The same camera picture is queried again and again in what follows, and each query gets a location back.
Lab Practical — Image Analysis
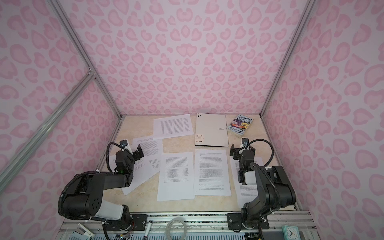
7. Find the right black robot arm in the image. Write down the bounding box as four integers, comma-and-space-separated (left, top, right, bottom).
227, 146, 297, 233

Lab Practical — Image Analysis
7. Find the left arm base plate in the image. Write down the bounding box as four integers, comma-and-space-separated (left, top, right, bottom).
103, 214, 148, 232

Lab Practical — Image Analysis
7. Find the colourful paperback book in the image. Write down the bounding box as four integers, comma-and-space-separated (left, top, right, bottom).
227, 115, 254, 137

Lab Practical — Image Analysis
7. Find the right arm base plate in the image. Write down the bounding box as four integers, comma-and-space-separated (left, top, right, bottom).
226, 213, 258, 231

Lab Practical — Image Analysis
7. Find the white box device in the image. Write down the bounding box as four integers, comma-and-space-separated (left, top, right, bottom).
71, 223, 96, 240

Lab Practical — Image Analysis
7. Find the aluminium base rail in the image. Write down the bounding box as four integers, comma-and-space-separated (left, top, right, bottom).
56, 211, 320, 240

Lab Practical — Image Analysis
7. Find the teal desk clock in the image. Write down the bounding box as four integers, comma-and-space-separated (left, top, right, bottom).
282, 225, 301, 240

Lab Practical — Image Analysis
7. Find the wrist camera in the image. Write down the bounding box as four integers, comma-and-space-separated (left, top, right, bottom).
241, 138, 250, 149
120, 140, 133, 154

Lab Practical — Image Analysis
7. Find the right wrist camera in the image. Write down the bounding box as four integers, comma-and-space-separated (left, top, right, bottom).
241, 138, 250, 149

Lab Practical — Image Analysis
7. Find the white marker pen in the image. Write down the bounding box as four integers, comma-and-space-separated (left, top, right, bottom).
143, 221, 153, 240

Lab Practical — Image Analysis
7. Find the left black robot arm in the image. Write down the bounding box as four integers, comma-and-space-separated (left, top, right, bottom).
58, 140, 144, 231

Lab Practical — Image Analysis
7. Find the printed paper sheet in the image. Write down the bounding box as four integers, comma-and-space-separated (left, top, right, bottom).
230, 157, 258, 209
153, 114, 194, 140

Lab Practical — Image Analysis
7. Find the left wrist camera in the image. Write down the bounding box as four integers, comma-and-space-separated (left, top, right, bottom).
120, 140, 133, 154

